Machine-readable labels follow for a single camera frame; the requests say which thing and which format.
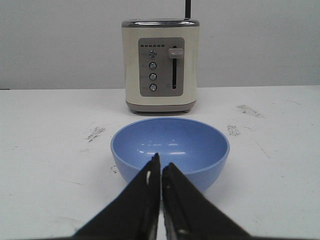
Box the cream toaster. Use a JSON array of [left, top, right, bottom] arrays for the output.
[[121, 18, 200, 113]]

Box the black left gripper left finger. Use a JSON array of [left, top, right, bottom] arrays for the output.
[[72, 153, 161, 240]]

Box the blue bowl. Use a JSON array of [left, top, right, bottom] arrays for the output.
[[110, 117, 230, 193]]

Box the black tripod pole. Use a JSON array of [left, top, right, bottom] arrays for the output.
[[184, 0, 192, 19]]

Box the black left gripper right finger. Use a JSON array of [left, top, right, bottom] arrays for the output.
[[162, 163, 252, 240]]

